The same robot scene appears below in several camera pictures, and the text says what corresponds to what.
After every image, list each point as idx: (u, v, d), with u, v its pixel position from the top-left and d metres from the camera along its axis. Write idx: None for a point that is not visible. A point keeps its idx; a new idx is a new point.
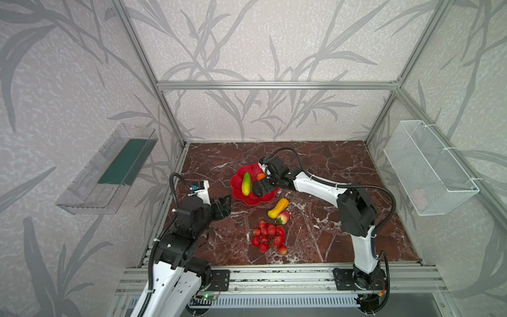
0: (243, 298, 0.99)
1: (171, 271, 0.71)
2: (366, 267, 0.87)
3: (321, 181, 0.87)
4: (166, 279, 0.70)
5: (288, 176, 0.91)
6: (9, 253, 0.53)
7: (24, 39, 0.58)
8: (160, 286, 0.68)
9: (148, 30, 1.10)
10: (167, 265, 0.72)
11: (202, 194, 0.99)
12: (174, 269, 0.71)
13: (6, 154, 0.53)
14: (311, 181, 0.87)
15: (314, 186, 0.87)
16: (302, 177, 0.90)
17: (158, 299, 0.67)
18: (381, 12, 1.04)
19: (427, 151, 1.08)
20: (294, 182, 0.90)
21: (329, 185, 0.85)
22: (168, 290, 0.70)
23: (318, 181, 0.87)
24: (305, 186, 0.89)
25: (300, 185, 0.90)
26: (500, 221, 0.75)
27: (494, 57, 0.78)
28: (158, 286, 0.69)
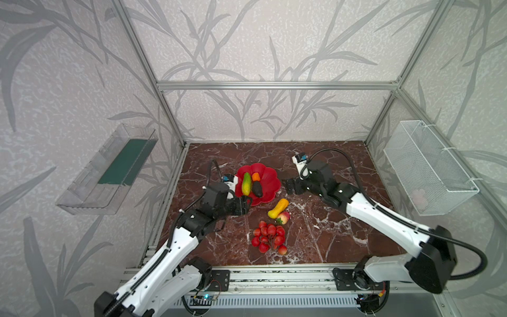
0: (243, 298, 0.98)
1: (189, 238, 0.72)
2: (374, 276, 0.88)
3: (389, 214, 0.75)
4: (183, 244, 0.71)
5: (340, 195, 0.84)
6: (9, 253, 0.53)
7: (24, 40, 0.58)
8: (176, 249, 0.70)
9: (148, 30, 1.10)
10: (187, 232, 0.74)
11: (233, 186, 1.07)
12: (194, 238, 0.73)
13: (6, 154, 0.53)
14: (375, 211, 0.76)
15: (376, 217, 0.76)
16: (361, 203, 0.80)
17: (172, 259, 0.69)
18: (381, 12, 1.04)
19: (427, 152, 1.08)
20: (348, 206, 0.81)
21: (403, 226, 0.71)
22: (181, 253, 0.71)
23: (384, 212, 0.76)
24: (365, 214, 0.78)
25: (356, 211, 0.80)
26: (500, 221, 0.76)
27: (494, 57, 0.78)
28: (174, 248, 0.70)
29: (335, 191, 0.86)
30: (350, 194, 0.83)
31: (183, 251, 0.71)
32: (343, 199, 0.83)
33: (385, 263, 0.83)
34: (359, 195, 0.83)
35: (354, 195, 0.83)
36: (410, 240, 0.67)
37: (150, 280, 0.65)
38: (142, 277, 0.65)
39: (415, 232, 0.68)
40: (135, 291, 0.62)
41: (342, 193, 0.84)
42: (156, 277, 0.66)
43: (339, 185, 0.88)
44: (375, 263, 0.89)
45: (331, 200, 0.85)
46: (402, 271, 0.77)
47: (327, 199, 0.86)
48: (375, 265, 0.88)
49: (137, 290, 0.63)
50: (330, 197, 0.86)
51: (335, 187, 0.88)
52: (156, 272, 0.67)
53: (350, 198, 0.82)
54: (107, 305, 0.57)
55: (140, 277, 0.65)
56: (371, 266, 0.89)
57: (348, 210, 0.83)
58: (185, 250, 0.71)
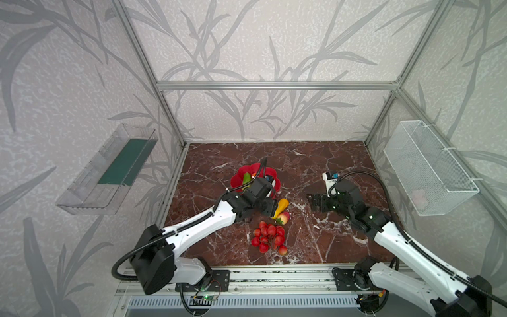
0: (243, 298, 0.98)
1: (231, 212, 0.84)
2: (377, 279, 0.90)
3: (423, 252, 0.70)
4: (224, 214, 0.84)
5: (368, 220, 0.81)
6: (9, 253, 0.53)
7: (24, 40, 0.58)
8: (218, 216, 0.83)
9: (149, 30, 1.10)
10: (229, 207, 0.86)
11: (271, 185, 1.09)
12: (233, 215, 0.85)
13: (6, 154, 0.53)
14: (407, 247, 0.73)
15: (408, 252, 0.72)
16: (392, 234, 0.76)
17: (210, 225, 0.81)
18: (381, 12, 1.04)
19: (426, 152, 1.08)
20: (378, 235, 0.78)
21: (438, 268, 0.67)
22: (218, 224, 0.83)
23: (417, 249, 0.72)
24: (396, 247, 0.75)
25: (386, 243, 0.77)
26: (500, 221, 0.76)
27: (494, 58, 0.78)
28: (217, 214, 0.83)
29: (364, 216, 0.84)
30: (381, 222, 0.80)
31: (222, 220, 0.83)
32: (373, 226, 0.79)
33: (402, 282, 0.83)
34: (390, 225, 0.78)
35: (385, 224, 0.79)
36: (446, 286, 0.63)
37: (191, 231, 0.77)
38: (185, 226, 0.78)
39: (451, 279, 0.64)
40: (178, 234, 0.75)
41: (372, 220, 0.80)
42: (194, 233, 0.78)
43: (370, 210, 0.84)
44: (389, 277, 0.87)
45: (360, 224, 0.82)
46: (417, 298, 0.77)
47: (354, 222, 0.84)
48: (387, 279, 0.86)
49: (179, 235, 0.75)
50: (358, 220, 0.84)
51: (364, 212, 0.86)
52: (196, 228, 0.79)
53: (381, 227, 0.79)
54: (153, 236, 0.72)
55: (185, 226, 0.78)
56: (383, 277, 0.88)
57: (377, 239, 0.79)
58: (224, 221, 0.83)
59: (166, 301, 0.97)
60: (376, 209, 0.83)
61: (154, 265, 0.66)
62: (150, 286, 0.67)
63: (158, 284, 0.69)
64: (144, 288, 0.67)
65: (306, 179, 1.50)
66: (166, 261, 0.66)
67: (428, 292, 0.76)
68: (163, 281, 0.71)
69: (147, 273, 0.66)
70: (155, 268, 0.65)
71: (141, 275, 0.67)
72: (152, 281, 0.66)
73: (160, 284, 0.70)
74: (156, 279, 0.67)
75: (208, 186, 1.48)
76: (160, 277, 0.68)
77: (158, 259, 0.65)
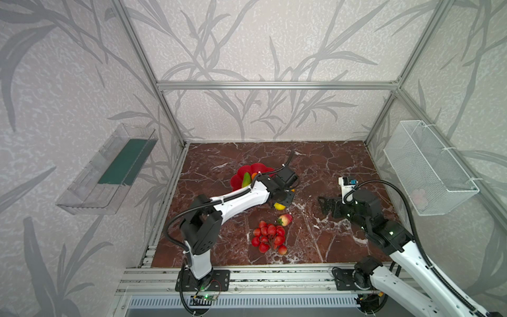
0: (243, 298, 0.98)
1: (265, 192, 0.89)
2: (378, 278, 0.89)
3: (444, 282, 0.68)
4: (259, 191, 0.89)
5: (389, 236, 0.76)
6: (9, 253, 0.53)
7: (24, 39, 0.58)
8: (255, 193, 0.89)
9: (148, 30, 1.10)
10: (263, 187, 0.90)
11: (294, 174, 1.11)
12: (267, 193, 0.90)
13: (6, 154, 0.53)
14: (427, 272, 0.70)
15: (427, 278, 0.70)
16: (413, 257, 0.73)
17: (249, 199, 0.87)
18: (381, 12, 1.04)
19: (426, 152, 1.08)
20: (399, 253, 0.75)
21: (457, 299, 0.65)
22: (255, 199, 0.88)
23: (438, 277, 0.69)
24: (414, 270, 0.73)
25: (404, 263, 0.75)
26: (500, 221, 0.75)
27: (494, 57, 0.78)
28: (253, 191, 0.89)
29: (383, 232, 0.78)
30: (401, 239, 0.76)
31: (257, 197, 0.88)
32: (394, 244, 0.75)
33: (407, 293, 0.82)
34: (412, 245, 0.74)
35: (406, 243, 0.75)
36: None
37: (234, 202, 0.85)
38: (229, 198, 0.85)
39: (471, 313, 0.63)
40: (224, 204, 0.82)
41: (393, 236, 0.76)
42: (236, 205, 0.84)
43: (390, 226, 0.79)
44: (392, 284, 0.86)
45: (377, 239, 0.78)
46: (420, 314, 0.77)
47: (371, 236, 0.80)
48: (389, 287, 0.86)
49: (225, 204, 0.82)
50: (375, 234, 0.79)
51: (382, 226, 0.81)
52: (237, 200, 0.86)
53: (401, 246, 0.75)
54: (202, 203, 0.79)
55: (228, 199, 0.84)
56: (387, 284, 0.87)
57: (393, 255, 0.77)
58: (259, 197, 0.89)
59: (166, 301, 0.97)
60: (395, 224, 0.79)
61: (204, 230, 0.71)
62: (199, 247, 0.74)
63: (204, 247, 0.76)
64: (195, 249, 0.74)
65: (306, 179, 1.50)
66: (214, 226, 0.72)
67: (434, 312, 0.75)
68: (208, 244, 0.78)
69: (198, 235, 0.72)
70: (204, 231, 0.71)
71: (191, 236, 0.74)
72: (200, 243, 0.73)
73: (206, 247, 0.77)
74: (203, 241, 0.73)
75: (208, 186, 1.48)
76: (208, 240, 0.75)
77: (208, 223, 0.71)
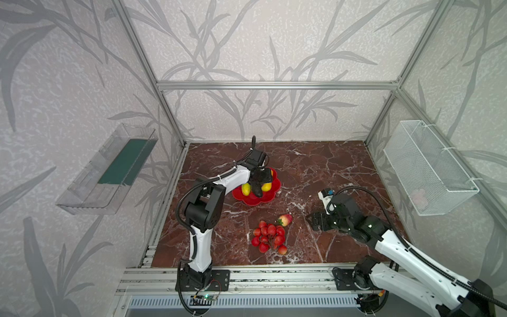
0: (244, 298, 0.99)
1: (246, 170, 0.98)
2: (375, 276, 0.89)
3: (422, 259, 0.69)
4: (243, 168, 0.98)
5: (366, 229, 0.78)
6: (9, 253, 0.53)
7: (24, 39, 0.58)
8: (241, 169, 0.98)
9: (148, 30, 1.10)
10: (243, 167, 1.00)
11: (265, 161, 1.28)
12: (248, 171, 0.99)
13: (6, 153, 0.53)
14: (407, 255, 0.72)
15: (409, 261, 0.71)
16: (392, 242, 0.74)
17: (238, 175, 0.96)
18: (381, 12, 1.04)
19: (427, 152, 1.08)
20: (378, 243, 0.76)
21: (438, 274, 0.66)
22: (241, 177, 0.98)
23: (417, 256, 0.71)
24: (395, 255, 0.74)
25: (386, 251, 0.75)
26: (500, 221, 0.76)
27: (494, 57, 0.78)
28: (239, 169, 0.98)
29: (361, 225, 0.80)
30: (380, 230, 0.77)
31: (244, 173, 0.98)
32: (373, 236, 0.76)
33: (405, 285, 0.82)
34: (390, 233, 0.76)
35: (385, 232, 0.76)
36: (448, 293, 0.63)
37: (228, 178, 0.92)
38: (224, 174, 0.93)
39: (453, 284, 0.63)
40: (221, 179, 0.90)
41: (371, 229, 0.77)
42: (232, 179, 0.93)
43: (368, 218, 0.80)
44: (390, 278, 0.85)
45: (359, 235, 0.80)
46: (422, 303, 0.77)
47: (353, 232, 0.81)
48: (388, 281, 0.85)
49: (222, 180, 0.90)
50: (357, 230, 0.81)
51: (362, 220, 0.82)
52: (232, 176, 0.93)
53: (381, 236, 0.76)
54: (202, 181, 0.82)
55: (224, 174, 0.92)
56: (385, 280, 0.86)
57: (375, 246, 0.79)
58: (245, 174, 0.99)
59: (166, 300, 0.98)
60: (374, 218, 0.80)
61: (212, 201, 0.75)
62: (210, 221, 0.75)
63: (214, 221, 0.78)
64: (204, 225, 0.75)
65: (306, 179, 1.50)
66: (222, 195, 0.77)
67: (432, 297, 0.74)
68: (216, 218, 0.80)
69: (207, 209, 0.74)
70: (213, 202, 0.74)
71: (200, 215, 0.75)
72: (211, 216, 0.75)
73: (214, 222, 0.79)
74: (213, 214, 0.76)
75: None
76: (216, 212, 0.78)
77: (215, 194, 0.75)
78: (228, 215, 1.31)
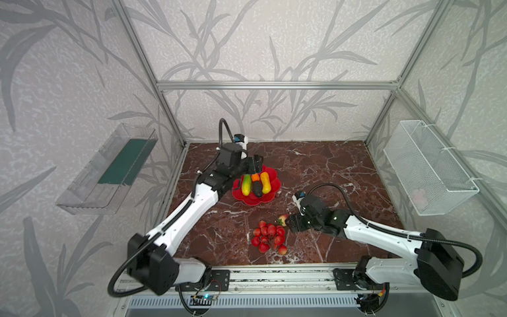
0: (243, 298, 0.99)
1: (211, 192, 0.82)
2: (369, 274, 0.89)
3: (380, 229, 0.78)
4: (204, 196, 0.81)
5: (335, 222, 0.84)
6: (9, 253, 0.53)
7: (24, 40, 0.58)
8: (201, 200, 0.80)
9: (148, 30, 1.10)
10: (208, 187, 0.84)
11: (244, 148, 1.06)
12: (212, 195, 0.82)
13: (6, 154, 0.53)
14: (368, 230, 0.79)
15: (371, 234, 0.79)
16: (354, 224, 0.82)
17: (198, 207, 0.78)
18: (381, 12, 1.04)
19: (426, 152, 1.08)
20: (344, 230, 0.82)
21: (395, 236, 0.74)
22: (203, 207, 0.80)
23: (376, 228, 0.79)
24: (361, 235, 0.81)
25: (353, 235, 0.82)
26: (500, 221, 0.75)
27: (494, 57, 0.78)
28: (198, 199, 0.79)
29: (330, 220, 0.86)
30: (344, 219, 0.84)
31: (206, 201, 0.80)
32: (339, 224, 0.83)
33: (391, 267, 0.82)
34: (352, 218, 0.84)
35: (347, 219, 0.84)
36: (407, 249, 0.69)
37: (178, 224, 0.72)
38: (170, 222, 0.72)
39: (408, 241, 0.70)
40: (166, 232, 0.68)
41: (337, 220, 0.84)
42: (183, 224, 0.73)
43: (334, 212, 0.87)
44: (379, 267, 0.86)
45: (330, 229, 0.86)
46: (409, 276, 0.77)
47: (325, 228, 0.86)
48: (381, 269, 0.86)
49: (168, 231, 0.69)
50: (327, 226, 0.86)
51: (330, 214, 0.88)
52: (185, 216, 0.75)
53: (344, 223, 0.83)
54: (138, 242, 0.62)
55: (169, 222, 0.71)
56: (377, 269, 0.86)
57: (344, 235, 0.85)
58: (207, 202, 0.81)
59: (166, 300, 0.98)
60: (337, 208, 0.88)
61: (158, 268, 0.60)
62: (160, 288, 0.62)
63: (166, 282, 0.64)
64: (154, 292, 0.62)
65: (306, 179, 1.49)
66: (162, 265, 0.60)
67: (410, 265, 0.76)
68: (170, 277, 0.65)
69: (152, 279, 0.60)
70: (158, 273, 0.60)
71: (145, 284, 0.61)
72: (160, 285, 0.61)
73: (168, 283, 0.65)
74: (162, 282, 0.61)
75: None
76: (167, 275, 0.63)
77: (157, 263, 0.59)
78: (228, 215, 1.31)
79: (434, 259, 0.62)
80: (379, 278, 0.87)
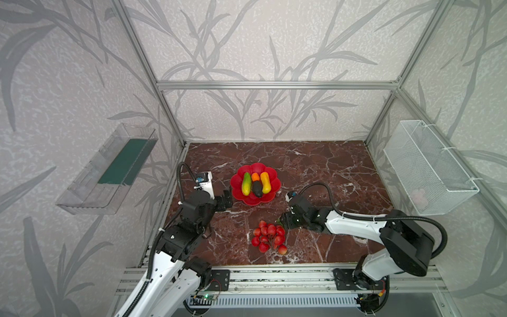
0: (243, 298, 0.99)
1: (171, 264, 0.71)
2: (368, 273, 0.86)
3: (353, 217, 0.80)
4: (164, 271, 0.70)
5: (318, 220, 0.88)
6: (9, 253, 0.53)
7: (24, 39, 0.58)
8: (158, 277, 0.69)
9: (148, 30, 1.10)
10: (167, 256, 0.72)
11: (207, 187, 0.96)
12: (172, 264, 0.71)
13: (6, 153, 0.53)
14: (343, 220, 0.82)
15: (346, 224, 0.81)
16: (333, 218, 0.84)
17: (157, 286, 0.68)
18: (381, 12, 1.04)
19: (427, 152, 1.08)
20: (326, 225, 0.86)
21: (364, 220, 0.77)
22: (166, 280, 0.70)
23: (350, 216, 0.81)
24: (338, 225, 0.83)
25: (333, 226, 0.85)
26: (500, 221, 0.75)
27: (494, 57, 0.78)
28: (156, 277, 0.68)
29: (315, 217, 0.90)
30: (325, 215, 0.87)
31: (166, 277, 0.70)
32: (321, 222, 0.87)
33: (377, 259, 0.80)
34: (333, 213, 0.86)
35: (327, 214, 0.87)
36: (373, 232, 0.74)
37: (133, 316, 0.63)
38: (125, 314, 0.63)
39: (375, 222, 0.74)
40: None
41: (319, 218, 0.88)
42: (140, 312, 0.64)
43: (319, 209, 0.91)
44: (371, 260, 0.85)
45: (315, 226, 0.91)
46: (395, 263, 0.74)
47: (311, 226, 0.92)
48: (371, 263, 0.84)
49: None
50: (313, 223, 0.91)
51: (316, 212, 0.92)
52: (142, 300, 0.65)
53: (326, 220, 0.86)
54: None
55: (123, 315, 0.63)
56: (370, 263, 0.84)
57: (327, 228, 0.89)
58: (168, 276, 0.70)
59: None
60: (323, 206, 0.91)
61: None
62: None
63: None
64: None
65: (306, 179, 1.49)
66: None
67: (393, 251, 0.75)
68: None
69: None
70: None
71: None
72: None
73: None
74: None
75: None
76: None
77: None
78: (228, 215, 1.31)
79: (397, 237, 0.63)
80: (374, 271, 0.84)
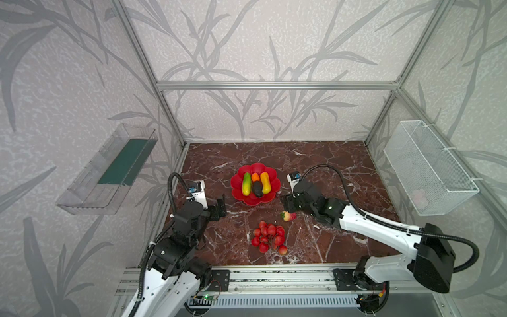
0: (243, 298, 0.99)
1: (162, 281, 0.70)
2: (370, 275, 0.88)
3: (379, 222, 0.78)
4: (155, 289, 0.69)
5: (330, 212, 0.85)
6: (9, 253, 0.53)
7: (24, 40, 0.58)
8: (150, 296, 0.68)
9: (148, 30, 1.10)
10: (159, 274, 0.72)
11: (200, 197, 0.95)
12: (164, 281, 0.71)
13: (6, 153, 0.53)
14: (366, 222, 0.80)
15: (368, 226, 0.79)
16: (352, 216, 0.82)
17: (150, 303, 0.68)
18: (381, 12, 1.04)
19: (427, 151, 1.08)
20: (340, 221, 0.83)
21: (395, 230, 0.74)
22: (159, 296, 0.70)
23: (375, 220, 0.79)
24: (360, 226, 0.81)
25: (351, 226, 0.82)
26: (500, 222, 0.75)
27: (494, 58, 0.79)
28: (148, 295, 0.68)
29: (325, 208, 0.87)
30: (340, 209, 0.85)
31: (158, 295, 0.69)
32: (334, 214, 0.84)
33: (387, 265, 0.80)
34: (349, 208, 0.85)
35: (343, 209, 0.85)
36: (406, 245, 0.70)
37: None
38: None
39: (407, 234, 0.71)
40: None
41: (332, 209, 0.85)
42: None
43: (329, 201, 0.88)
44: (377, 265, 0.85)
45: (325, 219, 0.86)
46: (405, 273, 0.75)
47: (319, 217, 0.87)
48: (377, 267, 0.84)
49: None
50: (322, 215, 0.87)
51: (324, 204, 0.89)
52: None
53: (340, 213, 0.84)
54: None
55: None
56: (377, 269, 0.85)
57: (339, 224, 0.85)
58: (160, 292, 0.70)
59: None
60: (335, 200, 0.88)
61: None
62: None
63: None
64: None
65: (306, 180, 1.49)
66: None
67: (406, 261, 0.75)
68: None
69: None
70: None
71: None
72: None
73: None
74: None
75: (207, 186, 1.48)
76: None
77: None
78: (228, 215, 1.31)
79: (434, 255, 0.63)
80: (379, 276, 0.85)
